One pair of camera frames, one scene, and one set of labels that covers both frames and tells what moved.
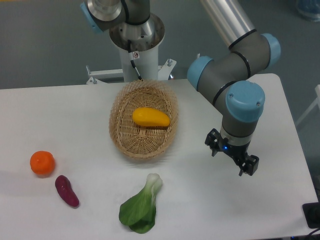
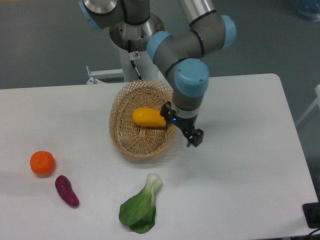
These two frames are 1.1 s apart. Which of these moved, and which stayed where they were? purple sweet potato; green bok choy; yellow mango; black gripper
Moved: black gripper
Stayed: green bok choy; yellow mango; purple sweet potato
